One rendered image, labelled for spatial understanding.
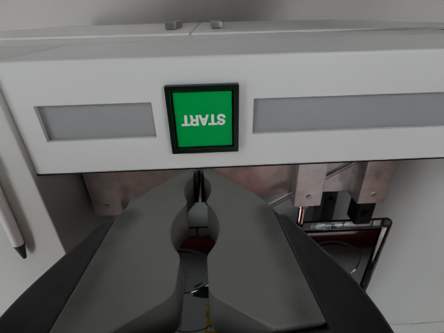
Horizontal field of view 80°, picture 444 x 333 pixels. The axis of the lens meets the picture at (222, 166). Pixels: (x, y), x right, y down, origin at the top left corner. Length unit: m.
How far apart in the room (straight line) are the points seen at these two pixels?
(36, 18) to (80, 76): 1.10
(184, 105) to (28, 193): 0.16
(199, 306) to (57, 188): 0.30
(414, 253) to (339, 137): 0.44
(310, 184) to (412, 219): 0.29
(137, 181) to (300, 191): 0.20
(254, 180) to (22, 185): 0.24
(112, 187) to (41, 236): 0.08
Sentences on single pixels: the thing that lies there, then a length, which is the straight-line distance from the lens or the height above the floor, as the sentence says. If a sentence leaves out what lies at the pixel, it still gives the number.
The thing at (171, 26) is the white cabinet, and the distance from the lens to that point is 0.55.
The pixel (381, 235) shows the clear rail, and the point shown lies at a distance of 0.45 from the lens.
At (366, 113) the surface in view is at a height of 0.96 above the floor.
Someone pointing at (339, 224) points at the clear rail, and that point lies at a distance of 0.40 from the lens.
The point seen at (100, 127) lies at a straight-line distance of 0.24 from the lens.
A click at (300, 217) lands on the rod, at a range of 0.37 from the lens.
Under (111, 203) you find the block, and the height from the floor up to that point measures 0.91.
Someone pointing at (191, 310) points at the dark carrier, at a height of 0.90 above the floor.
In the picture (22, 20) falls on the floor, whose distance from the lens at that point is 1.36.
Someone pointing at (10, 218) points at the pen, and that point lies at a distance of 0.31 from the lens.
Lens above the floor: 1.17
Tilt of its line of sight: 60 degrees down
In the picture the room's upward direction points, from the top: 175 degrees clockwise
